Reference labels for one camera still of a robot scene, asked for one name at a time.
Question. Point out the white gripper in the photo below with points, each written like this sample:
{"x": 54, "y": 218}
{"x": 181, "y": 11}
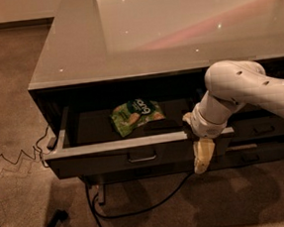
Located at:
{"x": 207, "y": 125}

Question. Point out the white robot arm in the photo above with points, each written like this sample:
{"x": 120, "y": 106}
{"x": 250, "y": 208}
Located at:
{"x": 230, "y": 86}

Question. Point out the grey drawer cabinet counter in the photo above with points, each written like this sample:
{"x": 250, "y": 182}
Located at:
{"x": 100, "y": 54}

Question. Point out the green snack bag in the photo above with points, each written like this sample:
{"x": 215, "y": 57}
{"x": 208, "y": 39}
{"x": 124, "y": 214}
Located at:
{"x": 133, "y": 114}

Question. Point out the black power adapter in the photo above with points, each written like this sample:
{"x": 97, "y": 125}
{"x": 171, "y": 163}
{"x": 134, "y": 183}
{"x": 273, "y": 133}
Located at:
{"x": 51, "y": 143}

